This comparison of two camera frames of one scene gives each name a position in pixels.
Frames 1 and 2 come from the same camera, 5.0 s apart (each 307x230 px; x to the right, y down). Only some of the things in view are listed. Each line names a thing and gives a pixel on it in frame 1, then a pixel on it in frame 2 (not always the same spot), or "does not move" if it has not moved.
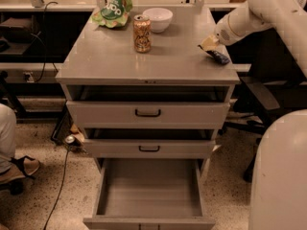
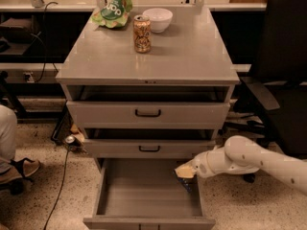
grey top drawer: x=90 y=114 does not move
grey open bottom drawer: x=150 y=194 does not move
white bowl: x=160 y=18 does not move
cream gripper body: x=224 y=34 → x=201 y=167
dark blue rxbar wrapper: x=217 y=56 → x=187 y=182
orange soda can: x=141 y=26 does not move
